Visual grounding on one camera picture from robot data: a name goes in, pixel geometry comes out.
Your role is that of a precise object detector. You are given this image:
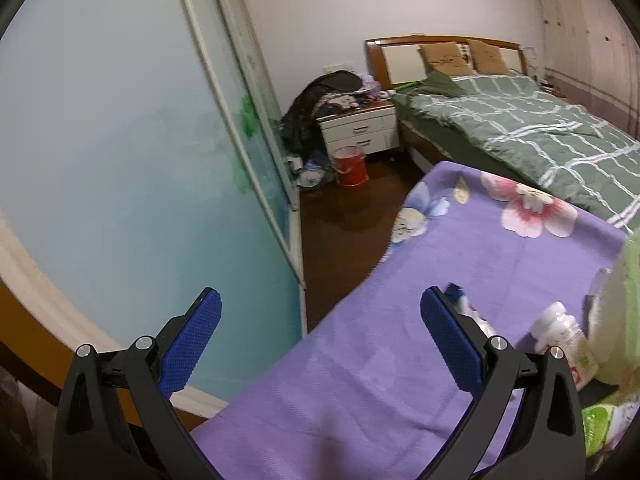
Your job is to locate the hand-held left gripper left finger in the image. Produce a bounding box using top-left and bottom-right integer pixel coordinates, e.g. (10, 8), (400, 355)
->
(52, 287), (223, 480)

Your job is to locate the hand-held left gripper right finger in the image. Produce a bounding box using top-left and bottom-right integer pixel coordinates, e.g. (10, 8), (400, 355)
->
(419, 286), (587, 480)

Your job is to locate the green white can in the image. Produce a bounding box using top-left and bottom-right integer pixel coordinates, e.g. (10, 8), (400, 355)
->
(587, 227), (640, 386)

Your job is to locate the blue white small packet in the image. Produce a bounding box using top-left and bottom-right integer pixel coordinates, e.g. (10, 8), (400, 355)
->
(445, 282), (498, 338)

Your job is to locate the purple floral cloth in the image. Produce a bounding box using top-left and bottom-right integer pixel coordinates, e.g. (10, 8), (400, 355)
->
(190, 160), (640, 480)

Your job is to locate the white pill bottle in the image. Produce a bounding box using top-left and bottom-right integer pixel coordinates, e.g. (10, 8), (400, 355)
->
(530, 301), (599, 392)

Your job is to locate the green packet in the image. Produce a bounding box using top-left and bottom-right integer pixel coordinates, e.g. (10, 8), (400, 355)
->
(580, 392), (640, 461)

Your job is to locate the glass sliding wardrobe door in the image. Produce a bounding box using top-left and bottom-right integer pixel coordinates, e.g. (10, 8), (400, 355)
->
(0, 0), (308, 418)
(205, 0), (301, 211)

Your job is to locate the red bucket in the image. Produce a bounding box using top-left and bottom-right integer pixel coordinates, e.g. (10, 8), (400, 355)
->
(331, 145), (370, 187)

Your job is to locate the blue white floor clutter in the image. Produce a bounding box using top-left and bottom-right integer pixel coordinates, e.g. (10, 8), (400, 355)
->
(287, 150), (336, 190)

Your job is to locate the green checked duvet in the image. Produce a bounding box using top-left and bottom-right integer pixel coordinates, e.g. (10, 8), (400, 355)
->
(397, 74), (640, 235)

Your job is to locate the white nightstand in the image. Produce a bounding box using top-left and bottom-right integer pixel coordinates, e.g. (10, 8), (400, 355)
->
(317, 100), (401, 158)

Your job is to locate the black garment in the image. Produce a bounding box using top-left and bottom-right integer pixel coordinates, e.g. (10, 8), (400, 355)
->
(281, 71), (363, 155)

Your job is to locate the dark green garment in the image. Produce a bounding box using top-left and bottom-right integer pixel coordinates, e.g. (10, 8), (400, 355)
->
(395, 71), (463, 98)

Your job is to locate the pile of colourful clothes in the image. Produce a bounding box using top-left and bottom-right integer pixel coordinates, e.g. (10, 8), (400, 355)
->
(320, 77), (396, 111)

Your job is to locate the cluttered bedside table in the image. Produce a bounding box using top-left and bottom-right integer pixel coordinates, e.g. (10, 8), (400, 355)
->
(539, 76), (568, 98)

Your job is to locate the brown pillow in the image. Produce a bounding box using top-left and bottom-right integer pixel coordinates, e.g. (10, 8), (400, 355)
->
(419, 41), (473, 77)
(467, 40), (512, 75)

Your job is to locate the wooden bed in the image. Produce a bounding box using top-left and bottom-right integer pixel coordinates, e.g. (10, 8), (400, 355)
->
(364, 35), (640, 233)

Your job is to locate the pale striped curtain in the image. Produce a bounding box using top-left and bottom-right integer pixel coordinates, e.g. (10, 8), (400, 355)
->
(537, 0), (640, 136)

